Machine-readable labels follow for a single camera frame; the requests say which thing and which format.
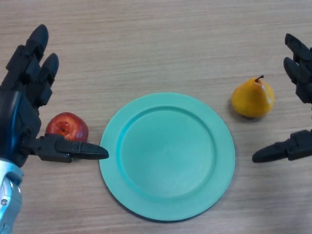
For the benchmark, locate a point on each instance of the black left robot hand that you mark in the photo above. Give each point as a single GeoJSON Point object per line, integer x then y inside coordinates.
{"type": "Point", "coordinates": [22, 122]}

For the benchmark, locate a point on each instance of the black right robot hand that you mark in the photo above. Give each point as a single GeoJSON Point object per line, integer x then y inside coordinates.
{"type": "Point", "coordinates": [302, 73]}

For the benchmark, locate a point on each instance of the yellow pear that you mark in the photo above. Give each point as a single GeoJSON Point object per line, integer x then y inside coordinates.
{"type": "Point", "coordinates": [252, 100]}

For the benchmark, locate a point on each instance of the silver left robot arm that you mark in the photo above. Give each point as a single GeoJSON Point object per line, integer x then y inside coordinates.
{"type": "Point", "coordinates": [9, 195]}

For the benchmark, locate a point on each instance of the green round plate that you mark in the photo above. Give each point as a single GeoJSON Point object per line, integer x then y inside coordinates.
{"type": "Point", "coordinates": [168, 158]}

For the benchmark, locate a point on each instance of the red apple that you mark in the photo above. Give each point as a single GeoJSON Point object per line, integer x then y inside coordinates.
{"type": "Point", "coordinates": [65, 123]}

